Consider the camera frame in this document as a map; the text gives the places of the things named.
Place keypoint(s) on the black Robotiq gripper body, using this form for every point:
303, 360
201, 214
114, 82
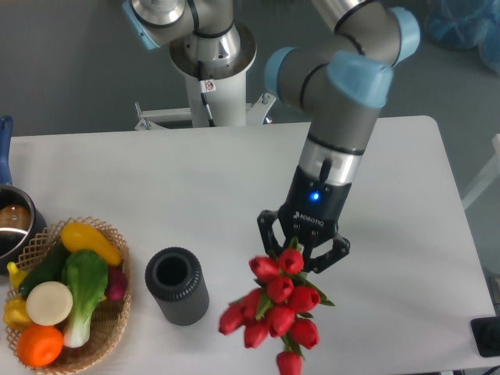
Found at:
315, 208

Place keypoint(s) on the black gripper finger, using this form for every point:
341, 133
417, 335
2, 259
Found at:
265, 221
340, 248

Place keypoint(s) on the red tulip bouquet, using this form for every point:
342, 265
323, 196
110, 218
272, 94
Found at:
280, 307

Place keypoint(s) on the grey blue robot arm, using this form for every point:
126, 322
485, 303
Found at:
342, 84

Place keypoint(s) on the dark grey ribbed vase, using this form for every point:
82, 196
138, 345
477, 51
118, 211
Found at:
175, 279

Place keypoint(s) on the black device at edge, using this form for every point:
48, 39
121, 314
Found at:
486, 335

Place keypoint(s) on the woven wicker basket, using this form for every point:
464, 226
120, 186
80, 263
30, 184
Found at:
109, 319

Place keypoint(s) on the green bok choy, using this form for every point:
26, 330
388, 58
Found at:
86, 275

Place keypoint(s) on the yellow squash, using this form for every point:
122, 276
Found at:
81, 236

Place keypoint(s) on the green cucumber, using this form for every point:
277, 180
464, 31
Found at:
49, 269

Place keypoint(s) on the blue plastic bag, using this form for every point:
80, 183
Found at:
466, 25

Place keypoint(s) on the yellow banana tip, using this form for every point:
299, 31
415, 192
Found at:
16, 275

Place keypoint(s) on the orange fruit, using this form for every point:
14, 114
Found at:
39, 346

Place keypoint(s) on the yellow bell pepper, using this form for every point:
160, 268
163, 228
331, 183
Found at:
15, 314

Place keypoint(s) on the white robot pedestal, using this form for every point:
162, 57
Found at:
215, 77

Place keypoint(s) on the white frame at right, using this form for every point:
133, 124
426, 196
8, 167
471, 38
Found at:
484, 178

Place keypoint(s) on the blue handled saucepan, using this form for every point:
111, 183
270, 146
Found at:
20, 219

